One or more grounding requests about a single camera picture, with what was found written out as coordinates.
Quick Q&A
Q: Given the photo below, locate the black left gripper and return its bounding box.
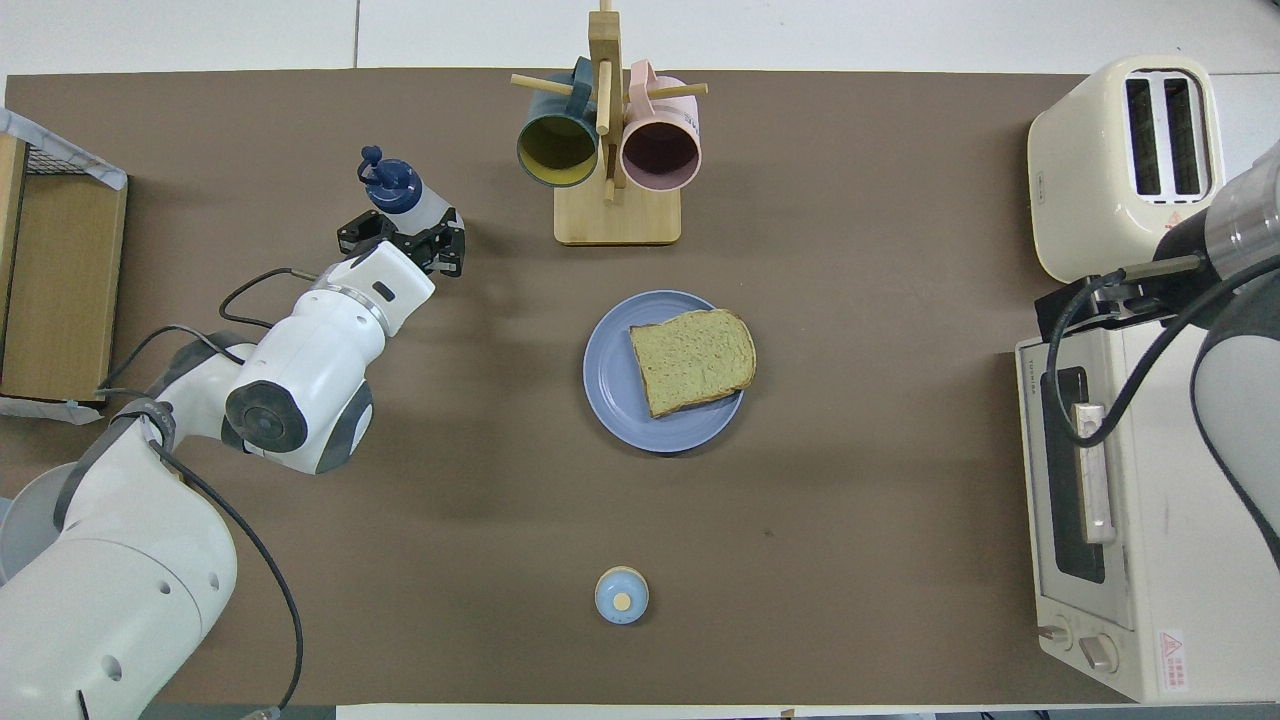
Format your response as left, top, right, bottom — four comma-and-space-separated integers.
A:
337, 208, 467, 279

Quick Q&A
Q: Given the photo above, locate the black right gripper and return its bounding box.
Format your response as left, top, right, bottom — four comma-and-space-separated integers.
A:
1037, 208, 1226, 346

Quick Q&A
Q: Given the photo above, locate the toasted bread slice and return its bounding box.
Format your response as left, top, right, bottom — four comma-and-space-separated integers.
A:
629, 308, 758, 419

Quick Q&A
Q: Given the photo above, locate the round blue plate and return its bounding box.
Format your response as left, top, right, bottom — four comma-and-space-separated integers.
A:
582, 290, 746, 454

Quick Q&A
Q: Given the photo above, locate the pale grey plate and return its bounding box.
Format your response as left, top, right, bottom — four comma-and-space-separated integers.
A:
0, 462, 81, 586

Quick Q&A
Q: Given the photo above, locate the cream two-slot toaster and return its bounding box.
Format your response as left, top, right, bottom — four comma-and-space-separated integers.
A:
1027, 55, 1228, 289

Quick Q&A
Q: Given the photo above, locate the teal mug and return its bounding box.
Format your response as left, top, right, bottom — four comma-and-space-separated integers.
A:
516, 57, 601, 189

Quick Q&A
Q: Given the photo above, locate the wooden mug tree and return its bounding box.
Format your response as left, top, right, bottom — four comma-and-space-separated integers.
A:
510, 0, 709, 247

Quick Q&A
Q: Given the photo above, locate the pink ribbed mug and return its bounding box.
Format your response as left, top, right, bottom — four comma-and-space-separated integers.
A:
620, 60, 703, 193

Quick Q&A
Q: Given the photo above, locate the brown table mat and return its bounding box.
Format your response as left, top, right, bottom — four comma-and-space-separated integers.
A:
0, 68, 1233, 706

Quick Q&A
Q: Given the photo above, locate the white toaster oven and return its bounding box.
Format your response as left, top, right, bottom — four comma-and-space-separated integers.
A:
1015, 320, 1280, 704

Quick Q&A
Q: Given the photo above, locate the blue patterned white cloth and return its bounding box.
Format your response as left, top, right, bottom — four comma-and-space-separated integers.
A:
0, 395, 106, 426
0, 108, 129, 191

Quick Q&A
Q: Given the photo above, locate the small blue dome wooden knob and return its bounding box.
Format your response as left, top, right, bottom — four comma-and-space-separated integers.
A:
594, 566, 650, 625

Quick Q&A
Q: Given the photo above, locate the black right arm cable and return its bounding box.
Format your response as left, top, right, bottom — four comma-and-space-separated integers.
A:
1042, 262, 1280, 449

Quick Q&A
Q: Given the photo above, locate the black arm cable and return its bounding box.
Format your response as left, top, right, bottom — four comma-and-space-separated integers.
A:
95, 265, 306, 716
1042, 262, 1280, 449

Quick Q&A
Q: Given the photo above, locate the wooden shelf with wire basket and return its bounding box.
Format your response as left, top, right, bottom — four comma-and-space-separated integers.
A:
0, 130, 129, 403

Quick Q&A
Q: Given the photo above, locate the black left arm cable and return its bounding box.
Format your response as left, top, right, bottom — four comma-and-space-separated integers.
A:
95, 265, 306, 716

